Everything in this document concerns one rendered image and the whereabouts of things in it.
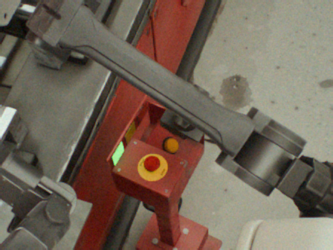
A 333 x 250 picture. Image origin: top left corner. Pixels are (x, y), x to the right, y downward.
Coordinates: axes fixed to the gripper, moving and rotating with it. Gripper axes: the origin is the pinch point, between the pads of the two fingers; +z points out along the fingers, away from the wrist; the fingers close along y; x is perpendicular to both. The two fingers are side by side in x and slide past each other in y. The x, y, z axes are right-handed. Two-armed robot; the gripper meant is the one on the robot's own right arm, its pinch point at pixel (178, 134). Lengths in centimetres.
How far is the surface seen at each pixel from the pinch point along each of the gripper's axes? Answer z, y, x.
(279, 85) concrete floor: 77, -25, -73
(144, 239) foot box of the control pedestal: 69, -7, 11
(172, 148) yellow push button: 7.9, -0.3, 0.9
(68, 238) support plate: -18.8, 8.3, 38.0
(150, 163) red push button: -0.3, 2.4, 10.2
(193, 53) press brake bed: 82, 12, -70
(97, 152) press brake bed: 12.5, 16.0, 10.2
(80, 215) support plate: -18.7, 8.6, 33.1
